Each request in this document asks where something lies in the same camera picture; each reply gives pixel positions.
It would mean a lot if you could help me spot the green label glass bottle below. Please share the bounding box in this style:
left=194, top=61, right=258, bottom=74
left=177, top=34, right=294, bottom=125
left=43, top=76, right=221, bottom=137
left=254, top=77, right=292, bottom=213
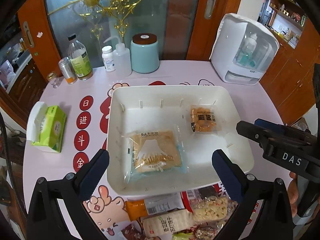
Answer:
left=68, top=34, right=93, bottom=81

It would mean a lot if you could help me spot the small orange snack packet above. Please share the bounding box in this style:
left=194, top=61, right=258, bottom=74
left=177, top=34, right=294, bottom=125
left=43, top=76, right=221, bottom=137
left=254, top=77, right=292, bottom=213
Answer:
left=188, top=105, right=222, bottom=134

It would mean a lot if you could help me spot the white squeeze wash bottle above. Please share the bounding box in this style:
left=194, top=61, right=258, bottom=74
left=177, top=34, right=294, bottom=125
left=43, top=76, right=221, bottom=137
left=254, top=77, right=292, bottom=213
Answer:
left=104, top=36, right=132, bottom=78

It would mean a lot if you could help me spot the light blue ceramic canister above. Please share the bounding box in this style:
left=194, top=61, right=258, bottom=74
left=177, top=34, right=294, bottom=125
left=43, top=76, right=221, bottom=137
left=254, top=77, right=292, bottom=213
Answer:
left=130, top=33, right=159, bottom=74

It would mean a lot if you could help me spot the green tissue box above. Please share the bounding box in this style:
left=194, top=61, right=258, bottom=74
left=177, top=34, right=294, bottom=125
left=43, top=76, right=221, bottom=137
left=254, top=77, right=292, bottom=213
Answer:
left=26, top=101, right=67, bottom=153

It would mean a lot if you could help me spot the Mount Fuji bread packet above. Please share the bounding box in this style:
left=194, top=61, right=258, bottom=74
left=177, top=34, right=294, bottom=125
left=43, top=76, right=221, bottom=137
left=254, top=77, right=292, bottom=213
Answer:
left=123, top=125, right=189, bottom=184

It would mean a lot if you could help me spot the white plastic tray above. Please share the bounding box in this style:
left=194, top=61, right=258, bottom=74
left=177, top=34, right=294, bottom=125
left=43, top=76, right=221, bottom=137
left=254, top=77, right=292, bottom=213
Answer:
left=106, top=85, right=254, bottom=197

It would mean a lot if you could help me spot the brown snowflake snack packet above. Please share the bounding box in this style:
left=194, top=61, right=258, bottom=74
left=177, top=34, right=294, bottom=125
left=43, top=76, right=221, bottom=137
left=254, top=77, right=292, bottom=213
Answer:
left=121, top=224, right=148, bottom=240

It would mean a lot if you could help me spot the silver orange can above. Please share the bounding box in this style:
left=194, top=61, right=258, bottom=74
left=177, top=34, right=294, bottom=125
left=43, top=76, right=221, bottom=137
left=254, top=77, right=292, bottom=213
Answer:
left=58, top=57, right=77, bottom=85

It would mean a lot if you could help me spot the orange end snack packet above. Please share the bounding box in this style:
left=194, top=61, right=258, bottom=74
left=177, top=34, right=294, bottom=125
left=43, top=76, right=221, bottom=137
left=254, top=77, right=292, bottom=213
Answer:
left=125, top=193, right=184, bottom=221

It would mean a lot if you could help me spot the person's right hand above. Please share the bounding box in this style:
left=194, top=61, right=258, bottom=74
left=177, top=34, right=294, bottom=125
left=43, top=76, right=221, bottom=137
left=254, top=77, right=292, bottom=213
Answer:
left=287, top=172, right=299, bottom=217

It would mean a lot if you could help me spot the small glass jar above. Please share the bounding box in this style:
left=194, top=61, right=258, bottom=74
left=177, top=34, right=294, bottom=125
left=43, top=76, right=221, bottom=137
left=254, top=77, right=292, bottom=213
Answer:
left=47, top=72, right=61, bottom=88

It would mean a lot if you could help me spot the white pill bottle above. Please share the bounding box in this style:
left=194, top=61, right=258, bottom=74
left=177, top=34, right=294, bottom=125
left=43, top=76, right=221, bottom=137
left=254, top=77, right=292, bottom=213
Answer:
left=101, top=46, right=115, bottom=72

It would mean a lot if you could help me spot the clear peanut candy packet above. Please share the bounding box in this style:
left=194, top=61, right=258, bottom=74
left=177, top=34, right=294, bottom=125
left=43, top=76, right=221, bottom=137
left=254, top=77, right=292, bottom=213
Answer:
left=185, top=185, right=238, bottom=224

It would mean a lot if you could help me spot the white rice cracker packet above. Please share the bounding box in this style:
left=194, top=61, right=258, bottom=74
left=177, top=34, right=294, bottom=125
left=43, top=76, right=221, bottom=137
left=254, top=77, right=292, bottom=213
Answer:
left=142, top=209, right=196, bottom=238

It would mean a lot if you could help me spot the white countertop appliance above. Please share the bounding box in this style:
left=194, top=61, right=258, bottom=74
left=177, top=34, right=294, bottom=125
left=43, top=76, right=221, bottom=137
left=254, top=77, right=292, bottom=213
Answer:
left=209, top=13, right=279, bottom=86

